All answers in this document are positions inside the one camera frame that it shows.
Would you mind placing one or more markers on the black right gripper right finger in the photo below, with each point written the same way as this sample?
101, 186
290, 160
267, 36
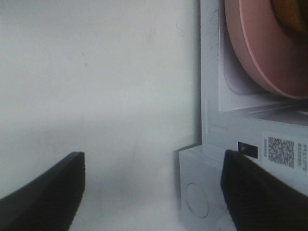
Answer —
258, 201

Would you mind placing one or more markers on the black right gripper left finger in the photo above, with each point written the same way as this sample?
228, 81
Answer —
49, 202

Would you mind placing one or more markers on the round white door button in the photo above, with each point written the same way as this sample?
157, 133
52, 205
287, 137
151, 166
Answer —
197, 200

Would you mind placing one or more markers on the pink round plate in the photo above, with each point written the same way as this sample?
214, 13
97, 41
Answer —
274, 59

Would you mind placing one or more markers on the toy burger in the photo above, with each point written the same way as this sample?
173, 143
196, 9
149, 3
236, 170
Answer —
293, 14

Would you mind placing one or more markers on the white warning label sticker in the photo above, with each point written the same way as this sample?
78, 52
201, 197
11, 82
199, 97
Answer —
285, 152

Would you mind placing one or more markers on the white microwave oven body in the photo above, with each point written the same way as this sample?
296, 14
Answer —
235, 112

